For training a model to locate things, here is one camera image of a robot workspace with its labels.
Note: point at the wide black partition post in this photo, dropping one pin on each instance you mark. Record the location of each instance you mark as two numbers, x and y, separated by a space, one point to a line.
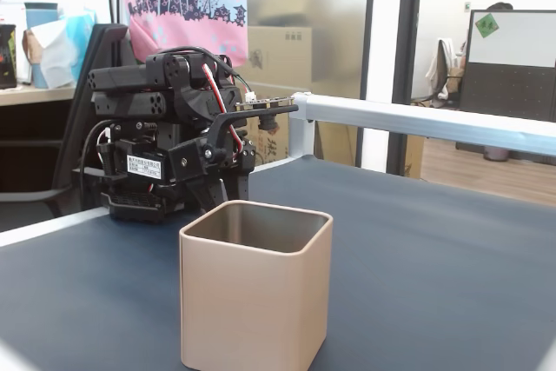
406 41

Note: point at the wooden desk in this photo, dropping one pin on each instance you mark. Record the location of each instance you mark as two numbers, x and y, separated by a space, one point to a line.
35 95

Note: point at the purple waste bin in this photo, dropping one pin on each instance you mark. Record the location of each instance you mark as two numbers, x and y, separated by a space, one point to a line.
496 153

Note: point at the person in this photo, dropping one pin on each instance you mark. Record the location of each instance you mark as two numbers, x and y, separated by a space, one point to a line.
499 6

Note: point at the black colourful box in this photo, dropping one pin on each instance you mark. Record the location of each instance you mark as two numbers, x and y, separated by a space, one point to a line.
8 58

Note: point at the camera board with black mount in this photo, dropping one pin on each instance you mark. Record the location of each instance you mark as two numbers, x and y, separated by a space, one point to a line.
260 111

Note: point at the thin black partition post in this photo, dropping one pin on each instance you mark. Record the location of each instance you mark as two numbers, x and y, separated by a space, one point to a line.
368 32

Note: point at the blue tissue pack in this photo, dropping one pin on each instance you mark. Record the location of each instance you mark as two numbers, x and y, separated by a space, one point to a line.
65 49

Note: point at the large printed cardboard box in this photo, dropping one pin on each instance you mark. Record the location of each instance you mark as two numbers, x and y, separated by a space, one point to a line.
282 54

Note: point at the black office chair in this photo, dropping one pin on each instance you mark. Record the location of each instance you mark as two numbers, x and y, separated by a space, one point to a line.
87 101

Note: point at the white hanging jacket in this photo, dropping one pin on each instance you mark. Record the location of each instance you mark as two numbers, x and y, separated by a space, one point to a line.
439 67

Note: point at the beige square metal container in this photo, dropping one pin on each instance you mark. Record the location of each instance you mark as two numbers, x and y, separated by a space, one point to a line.
252 301

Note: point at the dark grey table mat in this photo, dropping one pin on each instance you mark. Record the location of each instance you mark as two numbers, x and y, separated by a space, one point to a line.
434 258

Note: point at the silver aluminium frame post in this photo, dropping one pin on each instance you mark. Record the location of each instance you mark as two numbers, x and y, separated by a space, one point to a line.
300 138

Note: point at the cardboard box with characters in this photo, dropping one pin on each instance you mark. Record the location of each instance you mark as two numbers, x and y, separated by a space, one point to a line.
273 145

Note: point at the green paper note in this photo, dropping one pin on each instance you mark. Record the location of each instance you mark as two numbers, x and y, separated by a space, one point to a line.
486 25

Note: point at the silver aluminium frame rail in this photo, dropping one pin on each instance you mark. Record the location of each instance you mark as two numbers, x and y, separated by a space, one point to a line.
412 121

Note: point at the office partition with whiteboard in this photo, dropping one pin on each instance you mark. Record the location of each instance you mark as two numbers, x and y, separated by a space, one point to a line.
512 84

